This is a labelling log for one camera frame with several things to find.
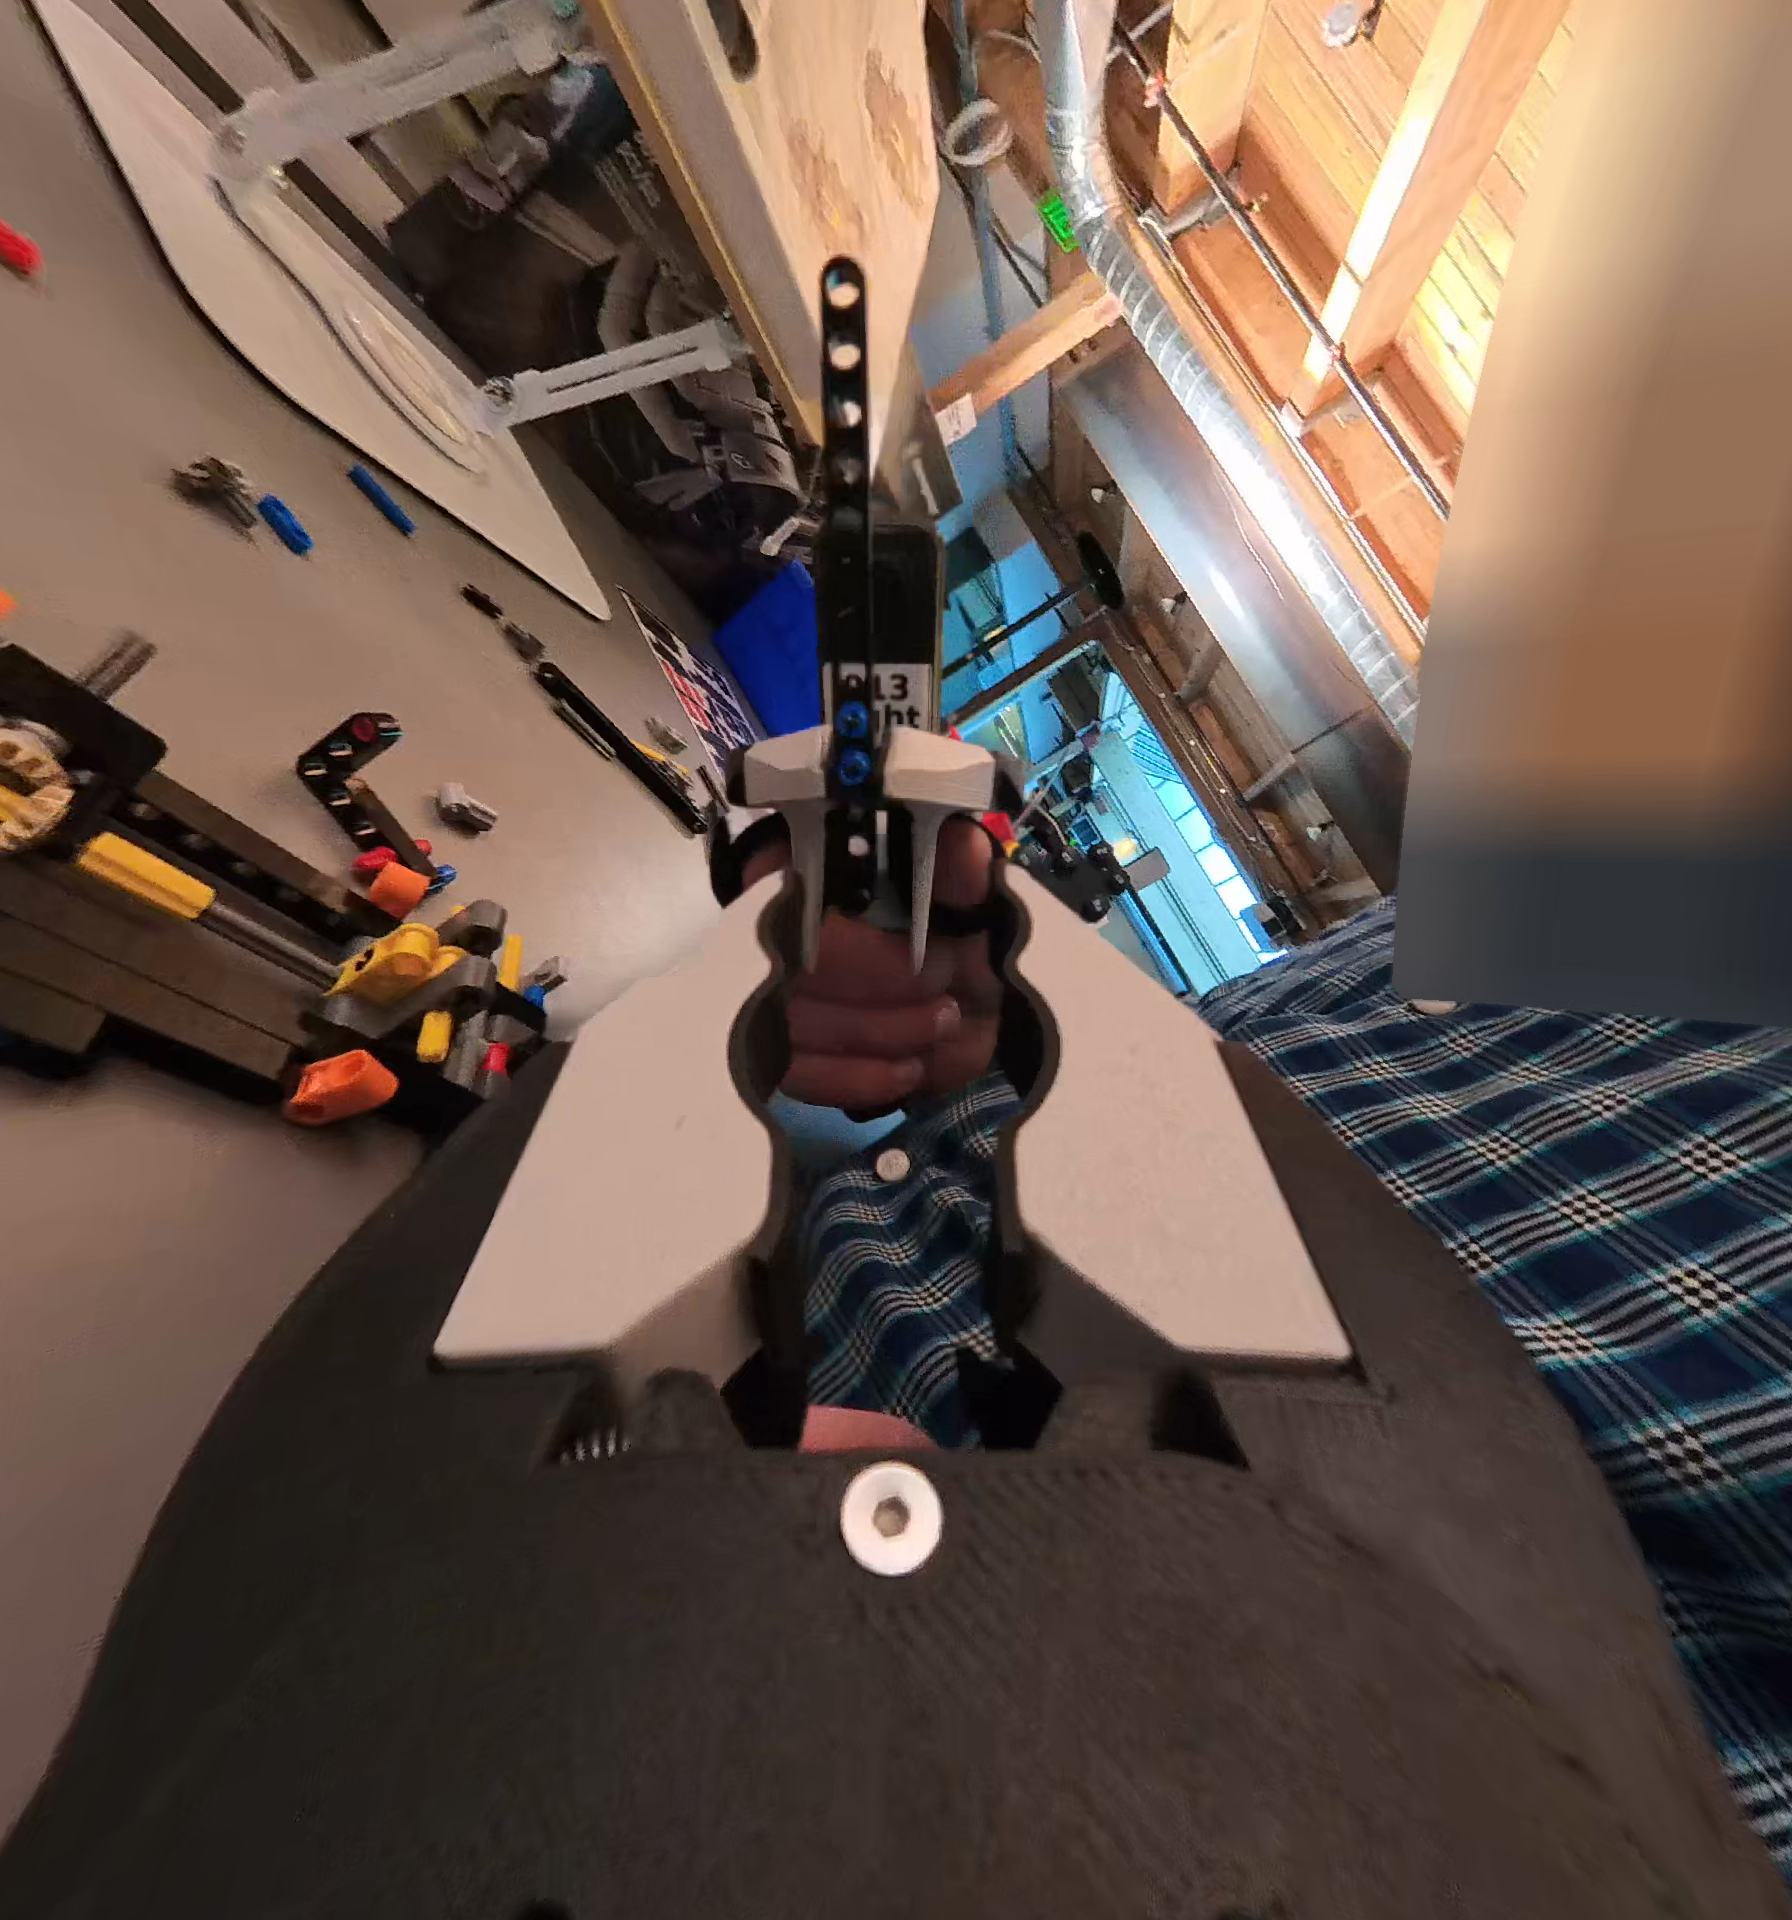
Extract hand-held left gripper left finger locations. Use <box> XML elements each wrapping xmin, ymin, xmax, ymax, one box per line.
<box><xmin>437</xmin><ymin>871</ymin><xmax>813</xmax><ymax>1446</ymax></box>

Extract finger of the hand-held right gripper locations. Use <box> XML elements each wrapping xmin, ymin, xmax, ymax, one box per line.
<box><xmin>740</xmin><ymin>730</ymin><xmax>840</xmax><ymax>975</ymax></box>
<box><xmin>879</xmin><ymin>730</ymin><xmax>997</xmax><ymax>977</ymax></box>

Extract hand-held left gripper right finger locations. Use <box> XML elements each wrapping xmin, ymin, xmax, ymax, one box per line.
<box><xmin>966</xmin><ymin>876</ymin><xmax>1354</xmax><ymax>1446</ymax></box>

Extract black holed lego beam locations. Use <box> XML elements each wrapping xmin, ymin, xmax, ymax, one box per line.
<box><xmin>818</xmin><ymin>255</ymin><xmax>887</xmax><ymax>918</ymax></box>

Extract small black lego assembly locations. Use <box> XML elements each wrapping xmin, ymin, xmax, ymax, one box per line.
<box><xmin>296</xmin><ymin>707</ymin><xmax>464</xmax><ymax>887</ymax></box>

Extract black lego chassis assembly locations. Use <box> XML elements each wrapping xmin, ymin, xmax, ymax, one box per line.
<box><xmin>0</xmin><ymin>627</ymin><xmax>570</xmax><ymax>1144</ymax></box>

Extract black lego gear frame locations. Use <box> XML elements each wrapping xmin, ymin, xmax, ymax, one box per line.
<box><xmin>0</xmin><ymin>641</ymin><xmax>175</xmax><ymax>864</ymax></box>

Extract teal storage shelves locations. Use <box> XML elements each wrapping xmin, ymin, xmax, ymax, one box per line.
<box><xmin>931</xmin><ymin>497</ymin><xmax>1286</xmax><ymax>996</ymax></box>

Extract blue plastic bin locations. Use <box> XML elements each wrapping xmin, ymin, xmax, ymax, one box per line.
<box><xmin>710</xmin><ymin>558</ymin><xmax>825</xmax><ymax>745</ymax></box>

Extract printed booklet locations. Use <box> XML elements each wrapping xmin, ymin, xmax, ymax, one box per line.
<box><xmin>617</xmin><ymin>587</ymin><xmax>759</xmax><ymax>750</ymax></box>

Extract black dumbbell rack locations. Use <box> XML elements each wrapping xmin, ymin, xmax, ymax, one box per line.
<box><xmin>1011</xmin><ymin>770</ymin><xmax>1136</xmax><ymax>928</ymax></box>

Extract white flat-based stand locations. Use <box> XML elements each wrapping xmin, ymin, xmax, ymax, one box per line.
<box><xmin>28</xmin><ymin>0</ymin><xmax>940</xmax><ymax>625</ymax></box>

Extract large silver air duct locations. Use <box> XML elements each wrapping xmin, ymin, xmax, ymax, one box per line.
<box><xmin>1032</xmin><ymin>0</ymin><xmax>1426</xmax><ymax>750</ymax></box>
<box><xmin>1053</xmin><ymin>338</ymin><xmax>1415</xmax><ymax>904</ymax></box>

